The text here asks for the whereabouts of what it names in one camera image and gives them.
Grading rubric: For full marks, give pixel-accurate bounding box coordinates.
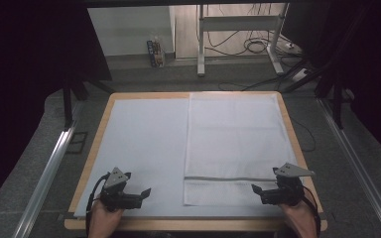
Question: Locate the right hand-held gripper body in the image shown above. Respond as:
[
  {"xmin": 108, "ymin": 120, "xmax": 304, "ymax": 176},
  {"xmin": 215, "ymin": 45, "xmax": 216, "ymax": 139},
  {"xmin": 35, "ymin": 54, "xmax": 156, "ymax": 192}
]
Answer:
[{"xmin": 260, "ymin": 162, "xmax": 317, "ymax": 207}]

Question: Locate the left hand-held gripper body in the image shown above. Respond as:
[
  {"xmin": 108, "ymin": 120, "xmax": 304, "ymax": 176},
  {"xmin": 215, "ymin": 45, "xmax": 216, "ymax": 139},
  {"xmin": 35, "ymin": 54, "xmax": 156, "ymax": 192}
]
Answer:
[{"xmin": 98, "ymin": 167, "xmax": 144, "ymax": 213}]

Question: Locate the white mesh laundry bag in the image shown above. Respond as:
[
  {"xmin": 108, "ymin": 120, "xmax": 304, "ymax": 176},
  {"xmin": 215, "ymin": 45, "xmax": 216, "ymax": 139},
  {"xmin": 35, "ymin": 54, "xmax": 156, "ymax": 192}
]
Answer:
[{"xmin": 183, "ymin": 91, "xmax": 300, "ymax": 207}]

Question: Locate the person's left hand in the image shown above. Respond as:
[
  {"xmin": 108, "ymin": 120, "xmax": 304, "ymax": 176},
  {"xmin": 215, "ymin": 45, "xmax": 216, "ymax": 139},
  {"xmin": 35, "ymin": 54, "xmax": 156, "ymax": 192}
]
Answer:
[{"xmin": 87, "ymin": 198, "xmax": 125, "ymax": 238}]

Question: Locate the person's right hand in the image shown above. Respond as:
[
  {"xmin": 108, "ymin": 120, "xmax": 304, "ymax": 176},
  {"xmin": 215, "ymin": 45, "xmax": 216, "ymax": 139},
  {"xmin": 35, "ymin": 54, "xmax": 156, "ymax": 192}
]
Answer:
[{"xmin": 279, "ymin": 199, "xmax": 318, "ymax": 238}]

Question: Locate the white table mat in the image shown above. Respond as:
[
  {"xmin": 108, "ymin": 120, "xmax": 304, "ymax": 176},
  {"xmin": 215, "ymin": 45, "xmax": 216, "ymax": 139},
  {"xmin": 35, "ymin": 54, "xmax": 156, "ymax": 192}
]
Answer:
[{"xmin": 73, "ymin": 96, "xmax": 313, "ymax": 219}]

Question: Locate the wooden table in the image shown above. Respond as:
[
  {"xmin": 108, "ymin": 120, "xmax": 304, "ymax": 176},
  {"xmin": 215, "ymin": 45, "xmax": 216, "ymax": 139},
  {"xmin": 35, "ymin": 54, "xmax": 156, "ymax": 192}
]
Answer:
[{"xmin": 63, "ymin": 90, "xmax": 328, "ymax": 232}]

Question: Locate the black floor plate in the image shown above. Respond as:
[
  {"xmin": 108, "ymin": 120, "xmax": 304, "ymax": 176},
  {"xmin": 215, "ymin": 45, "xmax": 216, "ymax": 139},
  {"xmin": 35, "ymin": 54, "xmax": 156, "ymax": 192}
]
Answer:
[{"xmin": 65, "ymin": 131, "xmax": 89, "ymax": 155}]

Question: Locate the black metal stand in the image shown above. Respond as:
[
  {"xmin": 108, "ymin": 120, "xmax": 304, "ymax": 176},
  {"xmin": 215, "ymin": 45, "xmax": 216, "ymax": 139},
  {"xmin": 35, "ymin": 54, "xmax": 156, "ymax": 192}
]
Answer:
[
  {"xmin": 62, "ymin": 76, "xmax": 115, "ymax": 131},
  {"xmin": 314, "ymin": 73, "xmax": 345, "ymax": 131}
]

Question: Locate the white power strip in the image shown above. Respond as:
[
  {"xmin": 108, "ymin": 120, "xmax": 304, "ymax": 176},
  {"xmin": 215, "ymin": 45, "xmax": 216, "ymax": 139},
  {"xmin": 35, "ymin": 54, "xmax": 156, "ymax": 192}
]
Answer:
[{"xmin": 291, "ymin": 66, "xmax": 310, "ymax": 82}]

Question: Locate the carton of bottles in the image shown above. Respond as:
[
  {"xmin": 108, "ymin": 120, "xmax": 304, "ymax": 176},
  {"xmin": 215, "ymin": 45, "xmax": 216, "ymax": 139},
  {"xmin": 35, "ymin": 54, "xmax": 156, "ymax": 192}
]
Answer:
[{"xmin": 146, "ymin": 35, "xmax": 167, "ymax": 69}]

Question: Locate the black curtain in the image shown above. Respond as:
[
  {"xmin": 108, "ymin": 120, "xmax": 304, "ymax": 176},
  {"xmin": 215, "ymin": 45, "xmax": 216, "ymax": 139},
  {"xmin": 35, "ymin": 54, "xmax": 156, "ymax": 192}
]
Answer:
[
  {"xmin": 282, "ymin": 0, "xmax": 381, "ymax": 168},
  {"xmin": 0, "ymin": 0, "xmax": 113, "ymax": 214}
]

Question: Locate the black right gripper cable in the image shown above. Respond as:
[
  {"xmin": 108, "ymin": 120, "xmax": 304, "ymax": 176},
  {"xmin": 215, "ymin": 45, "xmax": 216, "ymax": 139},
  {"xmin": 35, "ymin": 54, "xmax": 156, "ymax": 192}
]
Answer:
[{"xmin": 302, "ymin": 185, "xmax": 322, "ymax": 238}]

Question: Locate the thin black floor cable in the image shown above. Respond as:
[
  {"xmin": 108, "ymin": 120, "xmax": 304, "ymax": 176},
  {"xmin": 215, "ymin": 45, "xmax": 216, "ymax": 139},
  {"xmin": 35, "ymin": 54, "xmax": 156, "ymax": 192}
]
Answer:
[{"xmin": 289, "ymin": 115, "xmax": 318, "ymax": 154}]

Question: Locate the aluminium rail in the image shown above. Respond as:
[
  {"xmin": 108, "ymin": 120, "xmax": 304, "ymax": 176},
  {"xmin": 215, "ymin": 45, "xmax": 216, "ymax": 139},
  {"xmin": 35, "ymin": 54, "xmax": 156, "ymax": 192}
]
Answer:
[
  {"xmin": 317, "ymin": 98, "xmax": 381, "ymax": 238},
  {"xmin": 12, "ymin": 126, "xmax": 76, "ymax": 238}
]

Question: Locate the tangle of black floor cables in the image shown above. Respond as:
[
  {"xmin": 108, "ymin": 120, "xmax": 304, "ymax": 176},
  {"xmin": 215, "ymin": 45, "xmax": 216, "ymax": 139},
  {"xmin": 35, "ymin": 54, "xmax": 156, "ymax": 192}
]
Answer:
[{"xmin": 203, "ymin": 3, "xmax": 287, "ymax": 58}]

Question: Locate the white desk frame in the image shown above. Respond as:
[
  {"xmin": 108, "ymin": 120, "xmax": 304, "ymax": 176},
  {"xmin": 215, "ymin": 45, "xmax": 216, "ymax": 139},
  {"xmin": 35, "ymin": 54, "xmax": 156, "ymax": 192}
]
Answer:
[{"xmin": 195, "ymin": 3, "xmax": 291, "ymax": 78}]

